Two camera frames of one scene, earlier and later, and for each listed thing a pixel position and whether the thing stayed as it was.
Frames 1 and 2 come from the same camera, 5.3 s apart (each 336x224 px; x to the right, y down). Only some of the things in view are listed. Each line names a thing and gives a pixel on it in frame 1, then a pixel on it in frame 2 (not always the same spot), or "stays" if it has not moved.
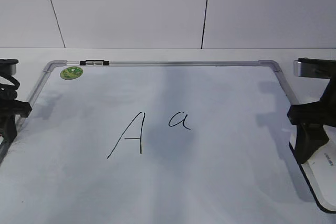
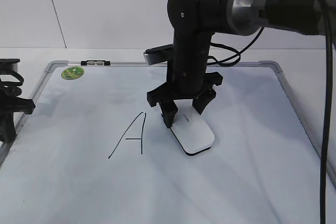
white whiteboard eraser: x=320 y=169 → x=191 y=132
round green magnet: x=71 y=72 stays
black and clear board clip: x=94 y=62 stays
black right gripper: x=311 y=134 → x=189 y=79
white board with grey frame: x=157 y=142 stays
